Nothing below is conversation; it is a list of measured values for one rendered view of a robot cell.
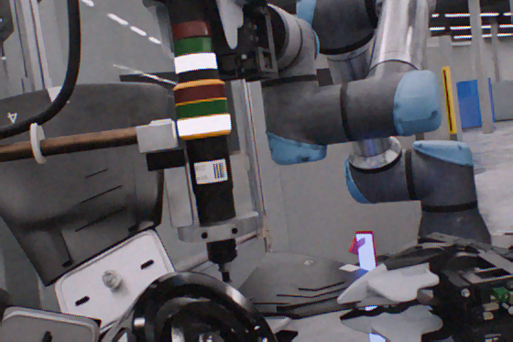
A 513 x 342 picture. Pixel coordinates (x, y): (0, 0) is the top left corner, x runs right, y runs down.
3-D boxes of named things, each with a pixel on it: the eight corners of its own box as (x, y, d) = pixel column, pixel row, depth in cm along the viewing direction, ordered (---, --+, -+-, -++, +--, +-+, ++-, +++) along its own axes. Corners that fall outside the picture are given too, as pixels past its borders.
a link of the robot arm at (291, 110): (346, 159, 67) (334, 69, 66) (260, 168, 71) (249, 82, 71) (360, 153, 74) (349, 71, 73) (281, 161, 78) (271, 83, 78)
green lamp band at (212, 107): (176, 119, 44) (173, 104, 44) (178, 120, 48) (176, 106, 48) (230, 113, 45) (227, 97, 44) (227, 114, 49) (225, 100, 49)
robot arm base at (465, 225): (437, 235, 132) (431, 193, 131) (502, 238, 121) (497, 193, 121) (405, 251, 121) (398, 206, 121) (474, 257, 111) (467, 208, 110)
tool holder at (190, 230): (150, 251, 43) (131, 126, 42) (158, 234, 50) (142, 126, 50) (264, 234, 44) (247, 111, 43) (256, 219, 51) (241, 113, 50)
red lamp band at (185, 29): (170, 38, 44) (169, 24, 44) (173, 45, 48) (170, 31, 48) (212, 34, 45) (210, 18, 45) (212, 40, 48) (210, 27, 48)
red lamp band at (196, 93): (173, 104, 44) (171, 88, 44) (176, 105, 48) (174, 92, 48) (227, 96, 44) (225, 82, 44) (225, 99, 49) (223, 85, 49)
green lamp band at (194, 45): (173, 55, 44) (170, 39, 44) (175, 60, 48) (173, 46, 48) (214, 50, 45) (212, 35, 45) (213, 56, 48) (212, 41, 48)
